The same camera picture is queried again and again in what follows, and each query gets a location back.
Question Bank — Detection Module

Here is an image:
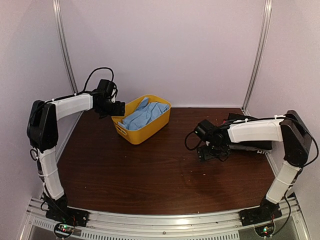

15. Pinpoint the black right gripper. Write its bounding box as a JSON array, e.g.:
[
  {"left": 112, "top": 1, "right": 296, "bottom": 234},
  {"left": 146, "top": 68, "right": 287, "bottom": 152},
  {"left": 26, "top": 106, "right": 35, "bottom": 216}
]
[{"left": 197, "top": 141, "right": 232, "bottom": 163}]

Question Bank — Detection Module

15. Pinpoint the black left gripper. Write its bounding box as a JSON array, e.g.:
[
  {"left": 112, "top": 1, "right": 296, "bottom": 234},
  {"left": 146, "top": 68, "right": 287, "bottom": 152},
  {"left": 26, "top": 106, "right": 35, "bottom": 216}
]
[{"left": 97, "top": 99, "right": 125, "bottom": 116}]

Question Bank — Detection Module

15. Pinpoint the grey shirt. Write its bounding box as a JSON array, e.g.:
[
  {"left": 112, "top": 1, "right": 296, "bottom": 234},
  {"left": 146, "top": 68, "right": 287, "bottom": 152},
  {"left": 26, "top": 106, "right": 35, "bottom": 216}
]
[{"left": 231, "top": 147, "right": 272, "bottom": 154}]

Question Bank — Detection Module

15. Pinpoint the light blue long sleeve shirt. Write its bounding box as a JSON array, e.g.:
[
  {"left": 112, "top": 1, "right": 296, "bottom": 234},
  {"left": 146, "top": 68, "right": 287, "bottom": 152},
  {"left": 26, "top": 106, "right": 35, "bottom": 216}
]
[{"left": 118, "top": 97, "right": 170, "bottom": 131}]

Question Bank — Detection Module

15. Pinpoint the yellow plastic basket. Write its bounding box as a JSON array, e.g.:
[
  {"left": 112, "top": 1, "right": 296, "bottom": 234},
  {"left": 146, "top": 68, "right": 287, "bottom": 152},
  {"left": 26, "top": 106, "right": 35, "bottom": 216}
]
[{"left": 111, "top": 94, "right": 172, "bottom": 145}]

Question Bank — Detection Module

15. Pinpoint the black shirt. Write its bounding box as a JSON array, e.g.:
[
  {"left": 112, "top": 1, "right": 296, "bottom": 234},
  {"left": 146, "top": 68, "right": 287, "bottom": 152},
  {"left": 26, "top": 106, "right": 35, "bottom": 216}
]
[{"left": 223, "top": 113, "right": 273, "bottom": 152}]

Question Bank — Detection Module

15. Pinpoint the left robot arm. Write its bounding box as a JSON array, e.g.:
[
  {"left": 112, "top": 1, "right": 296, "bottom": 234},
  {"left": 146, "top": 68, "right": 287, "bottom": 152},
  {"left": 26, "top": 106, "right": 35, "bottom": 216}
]
[{"left": 26, "top": 89, "right": 126, "bottom": 222}]

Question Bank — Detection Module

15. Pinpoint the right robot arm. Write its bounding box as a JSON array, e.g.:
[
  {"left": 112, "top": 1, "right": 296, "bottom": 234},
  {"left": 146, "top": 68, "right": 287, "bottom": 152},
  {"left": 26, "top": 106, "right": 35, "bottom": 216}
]
[{"left": 193, "top": 110, "right": 313, "bottom": 221}]

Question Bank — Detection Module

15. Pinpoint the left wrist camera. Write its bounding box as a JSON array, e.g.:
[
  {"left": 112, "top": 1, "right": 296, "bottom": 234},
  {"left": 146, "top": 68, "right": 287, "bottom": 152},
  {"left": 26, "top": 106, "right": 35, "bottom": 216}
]
[{"left": 96, "top": 79, "right": 118, "bottom": 103}]

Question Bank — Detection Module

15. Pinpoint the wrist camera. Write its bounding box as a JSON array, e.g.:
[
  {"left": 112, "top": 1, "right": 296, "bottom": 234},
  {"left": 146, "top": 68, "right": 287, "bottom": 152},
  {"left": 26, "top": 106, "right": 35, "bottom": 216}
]
[
  {"left": 96, "top": 79, "right": 118, "bottom": 103},
  {"left": 194, "top": 119, "right": 216, "bottom": 141}
]

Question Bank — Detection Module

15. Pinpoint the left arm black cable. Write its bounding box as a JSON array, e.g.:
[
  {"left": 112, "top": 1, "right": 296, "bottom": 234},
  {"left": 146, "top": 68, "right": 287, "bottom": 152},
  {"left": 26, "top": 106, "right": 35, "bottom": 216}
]
[{"left": 82, "top": 66, "right": 118, "bottom": 101}]

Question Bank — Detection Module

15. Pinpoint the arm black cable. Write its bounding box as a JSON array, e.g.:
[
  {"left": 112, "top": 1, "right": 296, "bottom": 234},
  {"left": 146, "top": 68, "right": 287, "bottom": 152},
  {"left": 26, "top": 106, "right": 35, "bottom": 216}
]
[
  {"left": 184, "top": 129, "right": 208, "bottom": 151},
  {"left": 82, "top": 66, "right": 118, "bottom": 101}
]

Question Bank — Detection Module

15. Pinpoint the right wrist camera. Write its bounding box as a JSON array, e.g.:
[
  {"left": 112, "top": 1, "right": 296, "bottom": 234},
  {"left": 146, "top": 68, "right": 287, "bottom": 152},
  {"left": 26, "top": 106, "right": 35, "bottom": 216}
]
[{"left": 194, "top": 119, "right": 216, "bottom": 141}]

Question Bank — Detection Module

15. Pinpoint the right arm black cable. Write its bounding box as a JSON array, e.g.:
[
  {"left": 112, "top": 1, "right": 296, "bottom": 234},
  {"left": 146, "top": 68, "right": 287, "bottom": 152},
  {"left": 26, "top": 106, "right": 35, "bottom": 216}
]
[{"left": 184, "top": 129, "right": 208, "bottom": 151}]

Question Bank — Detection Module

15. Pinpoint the aluminium front rail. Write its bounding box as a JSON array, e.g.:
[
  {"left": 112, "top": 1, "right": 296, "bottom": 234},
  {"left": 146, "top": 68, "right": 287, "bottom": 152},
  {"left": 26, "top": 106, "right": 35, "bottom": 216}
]
[{"left": 26, "top": 204, "right": 305, "bottom": 240}]

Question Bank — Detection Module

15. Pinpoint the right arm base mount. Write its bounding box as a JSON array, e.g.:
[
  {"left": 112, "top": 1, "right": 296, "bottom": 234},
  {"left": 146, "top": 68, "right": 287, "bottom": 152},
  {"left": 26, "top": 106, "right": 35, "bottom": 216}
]
[{"left": 239, "top": 206, "right": 282, "bottom": 227}]

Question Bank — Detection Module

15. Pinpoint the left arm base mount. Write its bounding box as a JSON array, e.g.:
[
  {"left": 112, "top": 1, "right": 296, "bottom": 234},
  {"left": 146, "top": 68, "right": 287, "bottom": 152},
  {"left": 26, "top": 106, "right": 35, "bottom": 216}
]
[{"left": 45, "top": 207, "right": 89, "bottom": 227}]

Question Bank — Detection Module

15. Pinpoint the left aluminium frame post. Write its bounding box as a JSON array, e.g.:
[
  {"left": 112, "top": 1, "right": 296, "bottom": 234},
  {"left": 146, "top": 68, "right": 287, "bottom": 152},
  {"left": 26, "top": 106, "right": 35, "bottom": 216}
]
[{"left": 52, "top": 0, "right": 78, "bottom": 93}]

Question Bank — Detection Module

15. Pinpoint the aluminium frame post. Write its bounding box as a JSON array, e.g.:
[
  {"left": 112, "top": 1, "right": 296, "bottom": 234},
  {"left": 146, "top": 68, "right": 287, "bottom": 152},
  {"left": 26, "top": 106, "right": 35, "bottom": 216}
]
[
  {"left": 52, "top": 0, "right": 78, "bottom": 93},
  {"left": 241, "top": 0, "right": 273, "bottom": 115}
]

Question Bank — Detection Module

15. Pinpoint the right aluminium frame post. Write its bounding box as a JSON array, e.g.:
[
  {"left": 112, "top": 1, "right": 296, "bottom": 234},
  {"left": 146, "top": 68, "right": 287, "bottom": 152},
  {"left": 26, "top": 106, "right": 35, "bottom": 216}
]
[{"left": 241, "top": 0, "right": 273, "bottom": 115}]

